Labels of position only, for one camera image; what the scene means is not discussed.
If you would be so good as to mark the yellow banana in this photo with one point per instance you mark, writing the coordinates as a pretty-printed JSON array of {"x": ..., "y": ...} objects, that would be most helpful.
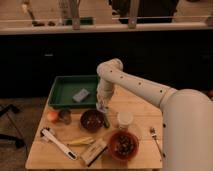
[{"x": 81, "y": 141}]

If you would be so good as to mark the grey sponge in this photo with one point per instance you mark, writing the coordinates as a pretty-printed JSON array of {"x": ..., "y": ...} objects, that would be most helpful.
[{"x": 81, "y": 95}]

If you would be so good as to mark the small cardboard box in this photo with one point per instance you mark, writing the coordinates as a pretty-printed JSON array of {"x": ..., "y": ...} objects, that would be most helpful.
[{"x": 93, "y": 152}]

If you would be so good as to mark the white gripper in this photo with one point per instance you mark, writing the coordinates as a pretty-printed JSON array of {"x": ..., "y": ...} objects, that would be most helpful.
[{"x": 105, "y": 91}]

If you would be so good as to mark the white handled utensil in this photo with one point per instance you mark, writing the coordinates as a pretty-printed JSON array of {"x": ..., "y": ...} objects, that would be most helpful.
[{"x": 45, "y": 132}]

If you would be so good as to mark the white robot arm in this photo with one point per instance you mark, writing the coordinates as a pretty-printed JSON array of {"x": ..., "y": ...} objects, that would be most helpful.
[{"x": 187, "y": 143}]

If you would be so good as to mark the white cup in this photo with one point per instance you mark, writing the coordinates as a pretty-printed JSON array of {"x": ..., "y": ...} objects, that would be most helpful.
[{"x": 124, "y": 120}]

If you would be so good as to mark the orange fruit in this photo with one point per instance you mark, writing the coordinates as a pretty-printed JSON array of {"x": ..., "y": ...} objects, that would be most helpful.
[{"x": 52, "y": 116}]

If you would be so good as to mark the wooden table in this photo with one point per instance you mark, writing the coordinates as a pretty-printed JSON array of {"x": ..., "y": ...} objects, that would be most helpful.
[{"x": 46, "y": 155}]

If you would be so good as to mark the green cucumber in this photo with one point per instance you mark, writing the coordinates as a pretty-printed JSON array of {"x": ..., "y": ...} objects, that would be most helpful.
[{"x": 106, "y": 121}]

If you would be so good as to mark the metal can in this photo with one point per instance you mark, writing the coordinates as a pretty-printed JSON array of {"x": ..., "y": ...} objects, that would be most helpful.
[{"x": 65, "y": 116}]

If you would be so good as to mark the purple bowl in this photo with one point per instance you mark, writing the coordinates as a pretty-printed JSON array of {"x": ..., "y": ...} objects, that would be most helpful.
[{"x": 92, "y": 120}]

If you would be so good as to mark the green plastic tray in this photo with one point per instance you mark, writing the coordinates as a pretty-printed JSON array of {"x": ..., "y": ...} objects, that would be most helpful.
[{"x": 65, "y": 87}]

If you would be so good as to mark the orange bowl with contents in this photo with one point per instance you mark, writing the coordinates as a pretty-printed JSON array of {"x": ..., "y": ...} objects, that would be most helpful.
[{"x": 123, "y": 146}]

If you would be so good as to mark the silver fork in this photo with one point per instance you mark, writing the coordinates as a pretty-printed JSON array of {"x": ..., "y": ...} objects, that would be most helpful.
[{"x": 154, "y": 137}]

